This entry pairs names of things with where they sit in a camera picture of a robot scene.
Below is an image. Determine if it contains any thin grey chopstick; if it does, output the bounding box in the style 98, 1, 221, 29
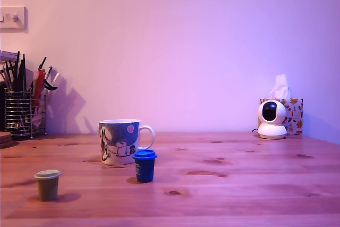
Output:
0, 69, 13, 92

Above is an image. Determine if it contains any chrome wire utensil rack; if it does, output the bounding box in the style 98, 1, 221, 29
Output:
3, 87, 47, 139

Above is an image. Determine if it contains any white mug with cartoon print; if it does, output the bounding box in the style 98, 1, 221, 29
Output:
98, 118, 156, 166

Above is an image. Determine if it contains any white wall switch plate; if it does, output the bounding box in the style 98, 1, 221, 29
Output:
0, 6, 29, 33

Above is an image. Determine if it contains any silver tool with black hook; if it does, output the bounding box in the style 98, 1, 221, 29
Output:
43, 65, 60, 91

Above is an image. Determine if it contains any small white round camera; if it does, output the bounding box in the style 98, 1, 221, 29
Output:
257, 99, 288, 140

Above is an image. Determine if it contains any red handled kitchen tool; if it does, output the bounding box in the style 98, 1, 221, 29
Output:
31, 68, 46, 107

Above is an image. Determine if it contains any white printed paper packet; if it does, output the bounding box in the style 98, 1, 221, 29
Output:
31, 96, 44, 130

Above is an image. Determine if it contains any white tissue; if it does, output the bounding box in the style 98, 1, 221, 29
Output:
269, 73, 291, 99

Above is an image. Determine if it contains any leaf print tissue box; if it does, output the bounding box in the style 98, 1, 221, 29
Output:
259, 97, 304, 136

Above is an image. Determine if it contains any black spatula handle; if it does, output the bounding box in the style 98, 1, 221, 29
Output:
19, 53, 27, 92

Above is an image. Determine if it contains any blue coffee capsule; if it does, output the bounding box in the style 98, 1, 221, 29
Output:
132, 149, 158, 183

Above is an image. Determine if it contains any thin black chopstick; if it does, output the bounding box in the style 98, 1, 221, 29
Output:
4, 61, 15, 92

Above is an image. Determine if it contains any olive green coffee capsule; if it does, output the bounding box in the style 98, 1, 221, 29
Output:
34, 169, 62, 202

